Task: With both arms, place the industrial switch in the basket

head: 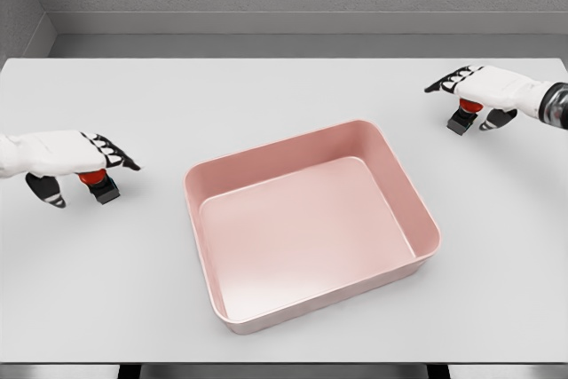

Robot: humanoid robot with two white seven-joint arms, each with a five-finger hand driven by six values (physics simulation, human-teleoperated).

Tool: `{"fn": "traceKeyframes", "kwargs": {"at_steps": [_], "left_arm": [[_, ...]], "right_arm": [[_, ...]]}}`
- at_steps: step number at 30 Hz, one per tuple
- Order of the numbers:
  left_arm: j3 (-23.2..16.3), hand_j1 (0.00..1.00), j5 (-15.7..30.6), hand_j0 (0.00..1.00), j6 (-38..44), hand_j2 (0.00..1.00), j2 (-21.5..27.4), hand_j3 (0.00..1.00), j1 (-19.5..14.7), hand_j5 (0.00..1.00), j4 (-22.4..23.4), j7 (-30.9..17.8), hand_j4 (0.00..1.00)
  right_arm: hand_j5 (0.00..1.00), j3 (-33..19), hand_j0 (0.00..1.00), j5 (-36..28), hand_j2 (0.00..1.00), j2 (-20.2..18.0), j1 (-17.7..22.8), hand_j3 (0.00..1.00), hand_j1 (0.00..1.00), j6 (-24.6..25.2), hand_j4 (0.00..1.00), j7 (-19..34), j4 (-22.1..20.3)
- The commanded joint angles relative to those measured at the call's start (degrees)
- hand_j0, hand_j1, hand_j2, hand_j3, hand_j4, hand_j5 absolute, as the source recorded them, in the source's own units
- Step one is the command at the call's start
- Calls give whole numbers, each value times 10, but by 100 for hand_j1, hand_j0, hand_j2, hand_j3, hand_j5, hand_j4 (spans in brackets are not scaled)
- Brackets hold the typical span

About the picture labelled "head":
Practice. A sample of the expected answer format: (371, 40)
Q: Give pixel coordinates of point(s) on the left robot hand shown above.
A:
(66, 155)

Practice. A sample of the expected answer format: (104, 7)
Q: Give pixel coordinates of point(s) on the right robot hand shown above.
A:
(488, 84)

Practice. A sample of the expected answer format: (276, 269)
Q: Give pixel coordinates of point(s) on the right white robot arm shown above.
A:
(548, 101)

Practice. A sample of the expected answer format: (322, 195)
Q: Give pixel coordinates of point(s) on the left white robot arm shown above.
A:
(8, 155)

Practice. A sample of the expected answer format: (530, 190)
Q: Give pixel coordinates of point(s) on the pink rectangular basket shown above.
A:
(306, 228)

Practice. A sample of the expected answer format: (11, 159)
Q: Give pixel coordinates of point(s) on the red-button black industrial switch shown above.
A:
(463, 116)
(101, 186)

